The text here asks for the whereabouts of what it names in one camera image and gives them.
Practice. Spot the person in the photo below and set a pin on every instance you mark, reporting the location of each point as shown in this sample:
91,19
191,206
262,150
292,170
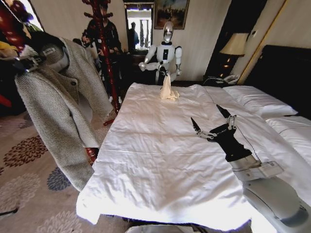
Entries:
87,42
114,41
133,35

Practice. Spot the dark wooden dresser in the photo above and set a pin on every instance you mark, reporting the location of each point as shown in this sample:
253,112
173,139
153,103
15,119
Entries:
141,70

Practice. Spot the white robot front shell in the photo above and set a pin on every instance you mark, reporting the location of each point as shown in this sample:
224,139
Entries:
150,229

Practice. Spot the white pillow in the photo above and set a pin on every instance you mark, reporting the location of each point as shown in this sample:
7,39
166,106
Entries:
291,128
257,99

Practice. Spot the gold trim strip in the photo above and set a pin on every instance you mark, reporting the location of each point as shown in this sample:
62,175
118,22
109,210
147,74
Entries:
262,41

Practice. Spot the cream cloth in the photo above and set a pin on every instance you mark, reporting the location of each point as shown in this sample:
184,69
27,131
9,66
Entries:
167,91

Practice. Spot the white humanoid robot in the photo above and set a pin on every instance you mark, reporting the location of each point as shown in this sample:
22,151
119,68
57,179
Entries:
165,52

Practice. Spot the framed painting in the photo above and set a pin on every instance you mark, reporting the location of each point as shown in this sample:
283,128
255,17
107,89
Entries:
171,13

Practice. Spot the cream shade table lamp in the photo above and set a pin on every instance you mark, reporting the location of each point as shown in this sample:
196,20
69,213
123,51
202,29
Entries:
234,44

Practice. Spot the black headboard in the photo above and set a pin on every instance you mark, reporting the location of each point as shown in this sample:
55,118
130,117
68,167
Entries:
279,70

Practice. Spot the white bed duvet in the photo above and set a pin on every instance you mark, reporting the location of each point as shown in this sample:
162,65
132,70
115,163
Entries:
150,145

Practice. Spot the yellow garment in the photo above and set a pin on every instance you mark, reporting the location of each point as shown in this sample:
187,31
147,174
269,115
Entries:
7,49

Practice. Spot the wall mirror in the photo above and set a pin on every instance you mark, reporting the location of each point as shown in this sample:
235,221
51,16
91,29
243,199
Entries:
139,31

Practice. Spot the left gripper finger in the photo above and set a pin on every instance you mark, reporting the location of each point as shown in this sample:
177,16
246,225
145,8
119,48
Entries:
35,60
23,67

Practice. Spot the dark nightstand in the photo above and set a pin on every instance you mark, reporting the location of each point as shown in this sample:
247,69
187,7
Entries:
213,81

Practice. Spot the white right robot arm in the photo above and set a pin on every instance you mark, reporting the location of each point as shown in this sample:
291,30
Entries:
267,194

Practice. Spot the white desk telephone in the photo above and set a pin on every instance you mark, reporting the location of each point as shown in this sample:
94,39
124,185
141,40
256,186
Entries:
230,78

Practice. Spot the grey woven jacket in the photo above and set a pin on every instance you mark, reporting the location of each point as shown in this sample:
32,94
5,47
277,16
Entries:
48,109

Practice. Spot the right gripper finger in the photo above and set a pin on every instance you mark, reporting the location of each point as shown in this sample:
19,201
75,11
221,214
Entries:
197,126
224,112

